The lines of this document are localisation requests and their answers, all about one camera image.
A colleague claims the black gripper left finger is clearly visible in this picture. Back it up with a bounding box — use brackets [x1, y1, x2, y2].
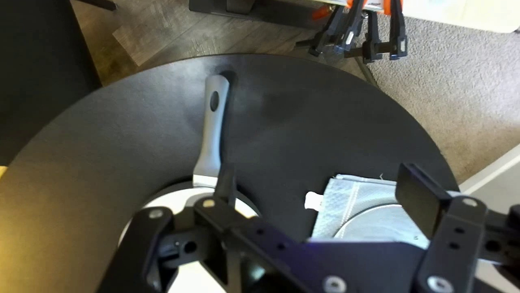
[96, 162, 262, 293]

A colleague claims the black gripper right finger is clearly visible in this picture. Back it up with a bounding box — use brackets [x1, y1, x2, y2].
[395, 161, 520, 293]

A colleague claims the orange handled black clamp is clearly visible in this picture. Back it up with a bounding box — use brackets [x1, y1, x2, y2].
[361, 0, 410, 63]
[309, 0, 371, 60]

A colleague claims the white pan grey handle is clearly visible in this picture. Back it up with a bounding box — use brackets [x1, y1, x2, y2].
[111, 73, 260, 293]

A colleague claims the light blue towel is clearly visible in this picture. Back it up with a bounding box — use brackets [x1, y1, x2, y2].
[304, 172, 468, 252]

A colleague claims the round glass lid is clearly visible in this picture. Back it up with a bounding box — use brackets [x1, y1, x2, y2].
[332, 201, 436, 252]

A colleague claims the white robot mounting table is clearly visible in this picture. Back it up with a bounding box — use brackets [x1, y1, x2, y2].
[403, 0, 520, 35]

